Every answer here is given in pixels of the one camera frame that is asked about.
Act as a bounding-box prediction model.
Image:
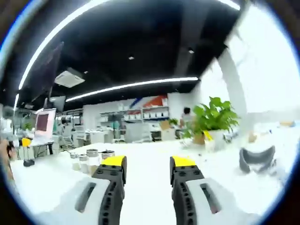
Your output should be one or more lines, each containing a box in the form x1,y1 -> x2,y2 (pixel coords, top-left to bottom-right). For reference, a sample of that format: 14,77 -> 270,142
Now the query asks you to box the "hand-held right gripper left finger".
39,155 -> 128,225

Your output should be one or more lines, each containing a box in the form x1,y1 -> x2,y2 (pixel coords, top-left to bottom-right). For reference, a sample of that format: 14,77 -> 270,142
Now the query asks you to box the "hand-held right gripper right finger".
170,156 -> 258,225

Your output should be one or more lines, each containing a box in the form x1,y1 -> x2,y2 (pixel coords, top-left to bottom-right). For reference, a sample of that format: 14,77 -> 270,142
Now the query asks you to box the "large seasoning bottle white powder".
100,150 -> 116,165

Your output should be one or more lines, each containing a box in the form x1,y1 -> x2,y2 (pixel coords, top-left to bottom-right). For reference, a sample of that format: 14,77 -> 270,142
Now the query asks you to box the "large seasoning bottle tan powder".
86,149 -> 102,175

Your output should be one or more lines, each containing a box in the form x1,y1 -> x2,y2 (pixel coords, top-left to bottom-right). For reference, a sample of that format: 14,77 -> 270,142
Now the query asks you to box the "small glass seasoning bottle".
69,152 -> 80,171
78,154 -> 89,174

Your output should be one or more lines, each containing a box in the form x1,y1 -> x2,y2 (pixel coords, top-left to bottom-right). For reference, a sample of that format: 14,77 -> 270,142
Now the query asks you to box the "person's left hand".
0,138 -> 11,162

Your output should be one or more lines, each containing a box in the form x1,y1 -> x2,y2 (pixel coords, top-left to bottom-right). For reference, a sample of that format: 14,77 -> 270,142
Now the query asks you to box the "open laptop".
34,108 -> 57,141

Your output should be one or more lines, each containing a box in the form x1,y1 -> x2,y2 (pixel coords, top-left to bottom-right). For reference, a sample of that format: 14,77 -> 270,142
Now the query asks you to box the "brown paper bag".
193,132 -> 206,145

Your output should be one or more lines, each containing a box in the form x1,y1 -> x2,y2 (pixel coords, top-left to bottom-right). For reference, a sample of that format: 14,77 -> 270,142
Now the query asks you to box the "grey office chair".
125,123 -> 152,143

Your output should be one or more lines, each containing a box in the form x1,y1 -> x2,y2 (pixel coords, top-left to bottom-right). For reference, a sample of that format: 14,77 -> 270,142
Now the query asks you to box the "small dark hanging screen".
49,95 -> 67,113

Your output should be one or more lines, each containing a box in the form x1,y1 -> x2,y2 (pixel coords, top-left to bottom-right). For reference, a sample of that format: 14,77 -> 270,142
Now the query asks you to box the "grey white headset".
239,145 -> 276,174

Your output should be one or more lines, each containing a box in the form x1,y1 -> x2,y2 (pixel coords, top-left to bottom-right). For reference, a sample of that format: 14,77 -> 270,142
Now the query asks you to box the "green potted plant white pot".
185,96 -> 240,153

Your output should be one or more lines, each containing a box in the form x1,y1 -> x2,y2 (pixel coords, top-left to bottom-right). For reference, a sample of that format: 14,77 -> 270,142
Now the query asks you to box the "shelf with white boxes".
99,104 -> 170,122

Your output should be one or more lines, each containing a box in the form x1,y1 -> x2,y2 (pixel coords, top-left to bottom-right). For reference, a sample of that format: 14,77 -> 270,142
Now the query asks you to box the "large dark hanging screen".
22,41 -> 64,107

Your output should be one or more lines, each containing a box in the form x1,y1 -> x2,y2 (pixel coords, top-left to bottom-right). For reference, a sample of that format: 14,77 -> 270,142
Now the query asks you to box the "ceiling air conditioner vent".
55,67 -> 85,89

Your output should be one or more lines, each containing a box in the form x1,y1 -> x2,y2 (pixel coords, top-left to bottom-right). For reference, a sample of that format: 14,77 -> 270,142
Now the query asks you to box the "straight ceiling light strip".
65,76 -> 199,102

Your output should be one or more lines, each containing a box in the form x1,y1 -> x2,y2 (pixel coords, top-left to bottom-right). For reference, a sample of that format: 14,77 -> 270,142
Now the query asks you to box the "long curved ceiling light strip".
18,0 -> 241,91

